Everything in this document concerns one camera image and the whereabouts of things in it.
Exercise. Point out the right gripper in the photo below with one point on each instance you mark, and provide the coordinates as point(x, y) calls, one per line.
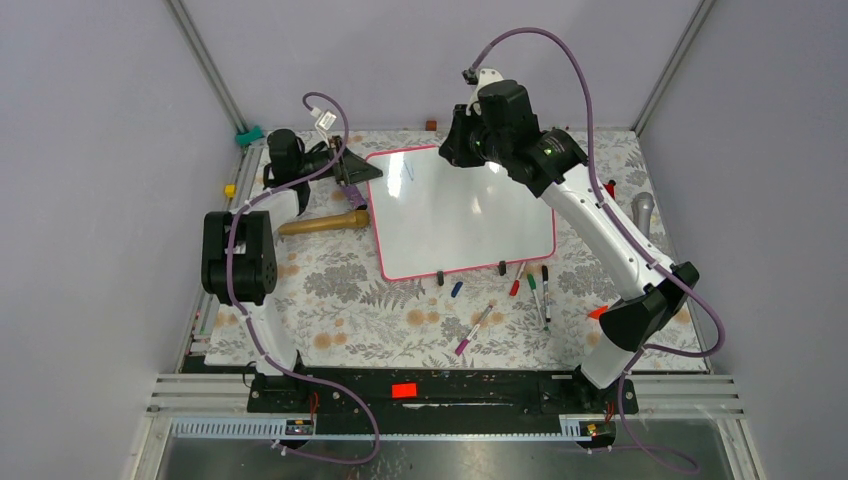
point(454, 149)

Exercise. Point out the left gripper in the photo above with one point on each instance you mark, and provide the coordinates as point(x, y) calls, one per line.
point(352, 170)

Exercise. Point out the pink framed whiteboard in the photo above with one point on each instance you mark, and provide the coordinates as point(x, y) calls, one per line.
point(430, 217)

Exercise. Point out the blue marker cap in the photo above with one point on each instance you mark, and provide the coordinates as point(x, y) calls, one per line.
point(456, 289)

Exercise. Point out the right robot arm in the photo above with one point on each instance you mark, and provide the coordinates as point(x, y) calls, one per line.
point(498, 125)

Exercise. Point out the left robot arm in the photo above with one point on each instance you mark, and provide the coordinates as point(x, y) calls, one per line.
point(239, 263)

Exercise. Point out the gold microphone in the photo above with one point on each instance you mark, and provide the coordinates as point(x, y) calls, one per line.
point(354, 219)

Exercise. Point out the teal corner clip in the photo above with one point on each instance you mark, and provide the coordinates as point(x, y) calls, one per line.
point(251, 135)

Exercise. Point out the floral patterned mat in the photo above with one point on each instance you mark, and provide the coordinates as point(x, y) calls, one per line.
point(333, 302)

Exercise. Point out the green capped marker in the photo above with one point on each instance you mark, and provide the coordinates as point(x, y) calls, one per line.
point(534, 291)

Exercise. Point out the small red box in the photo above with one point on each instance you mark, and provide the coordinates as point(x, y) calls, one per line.
point(610, 187)

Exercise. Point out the black capped marker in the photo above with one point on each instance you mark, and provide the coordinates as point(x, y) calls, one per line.
point(546, 295)

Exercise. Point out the red capped marker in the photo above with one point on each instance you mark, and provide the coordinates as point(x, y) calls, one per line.
point(517, 279)

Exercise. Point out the silver grey microphone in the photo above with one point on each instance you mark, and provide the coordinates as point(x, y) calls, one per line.
point(642, 207)

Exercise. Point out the magenta capped marker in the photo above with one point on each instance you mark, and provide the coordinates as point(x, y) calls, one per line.
point(473, 331)

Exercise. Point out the red cone piece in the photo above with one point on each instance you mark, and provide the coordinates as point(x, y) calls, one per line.
point(597, 313)

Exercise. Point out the red tape label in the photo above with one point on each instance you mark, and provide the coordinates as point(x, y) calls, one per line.
point(405, 390)

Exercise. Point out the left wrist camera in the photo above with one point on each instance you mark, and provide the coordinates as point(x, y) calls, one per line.
point(324, 121)

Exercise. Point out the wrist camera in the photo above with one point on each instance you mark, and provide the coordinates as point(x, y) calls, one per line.
point(324, 121)
point(477, 79)

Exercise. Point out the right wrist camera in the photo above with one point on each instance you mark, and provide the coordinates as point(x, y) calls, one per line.
point(477, 79)

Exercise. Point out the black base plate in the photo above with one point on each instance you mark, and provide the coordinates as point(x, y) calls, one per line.
point(351, 401)

